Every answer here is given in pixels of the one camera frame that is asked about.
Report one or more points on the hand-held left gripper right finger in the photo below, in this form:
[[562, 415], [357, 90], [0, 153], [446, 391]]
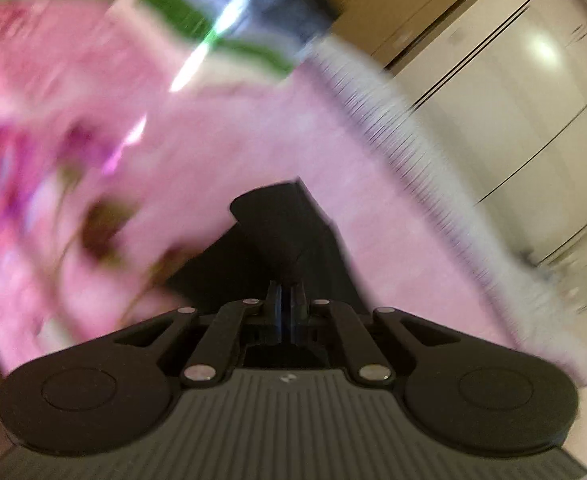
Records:
[[298, 315]]

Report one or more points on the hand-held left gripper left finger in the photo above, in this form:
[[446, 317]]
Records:
[[276, 315]]

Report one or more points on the black garment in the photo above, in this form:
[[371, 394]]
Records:
[[283, 220]]

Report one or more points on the pink rose-print blanket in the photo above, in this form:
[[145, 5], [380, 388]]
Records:
[[198, 135]]

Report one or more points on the striped grey quilt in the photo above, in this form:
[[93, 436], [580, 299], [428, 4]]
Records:
[[423, 160]]

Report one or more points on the cream wardrobe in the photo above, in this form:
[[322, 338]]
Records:
[[513, 85]]

